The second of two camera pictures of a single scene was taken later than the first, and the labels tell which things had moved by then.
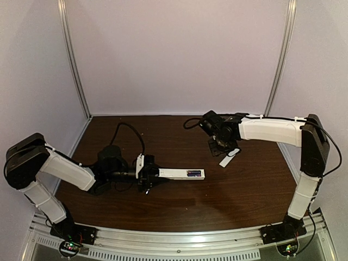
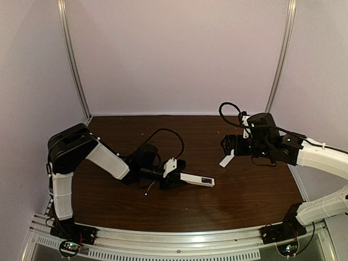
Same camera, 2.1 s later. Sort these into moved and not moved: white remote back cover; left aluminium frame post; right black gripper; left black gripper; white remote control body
Moved: right black gripper; left black gripper; white remote control body
Not moved: white remote back cover; left aluminium frame post
